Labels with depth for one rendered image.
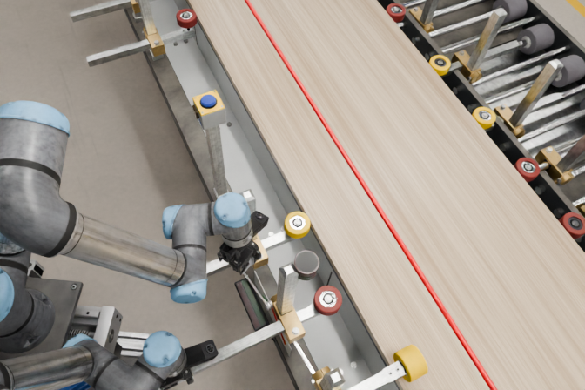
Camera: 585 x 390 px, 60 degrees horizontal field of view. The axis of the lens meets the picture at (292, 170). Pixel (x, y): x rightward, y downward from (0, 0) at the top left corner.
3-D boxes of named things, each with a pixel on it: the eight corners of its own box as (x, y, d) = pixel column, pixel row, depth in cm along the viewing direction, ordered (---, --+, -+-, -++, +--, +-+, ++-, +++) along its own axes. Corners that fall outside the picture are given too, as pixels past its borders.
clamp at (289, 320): (289, 344, 143) (290, 339, 139) (269, 302, 150) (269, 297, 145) (306, 335, 145) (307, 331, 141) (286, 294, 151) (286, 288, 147)
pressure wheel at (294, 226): (304, 251, 161) (306, 237, 151) (279, 245, 162) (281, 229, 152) (310, 229, 165) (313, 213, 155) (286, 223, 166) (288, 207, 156)
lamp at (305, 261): (295, 304, 136) (300, 277, 117) (286, 285, 138) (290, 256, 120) (314, 295, 137) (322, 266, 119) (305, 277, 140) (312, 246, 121)
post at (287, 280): (279, 331, 158) (285, 279, 117) (274, 320, 159) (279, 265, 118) (289, 326, 159) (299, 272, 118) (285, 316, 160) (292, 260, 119)
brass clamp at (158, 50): (152, 57, 202) (150, 48, 198) (143, 35, 208) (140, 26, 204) (167, 52, 204) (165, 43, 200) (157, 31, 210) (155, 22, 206)
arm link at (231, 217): (209, 191, 111) (248, 188, 112) (216, 213, 121) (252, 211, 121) (210, 223, 107) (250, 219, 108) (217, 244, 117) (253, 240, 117)
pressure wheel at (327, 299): (319, 327, 149) (322, 317, 139) (306, 303, 152) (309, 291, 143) (342, 316, 151) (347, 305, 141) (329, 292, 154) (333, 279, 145)
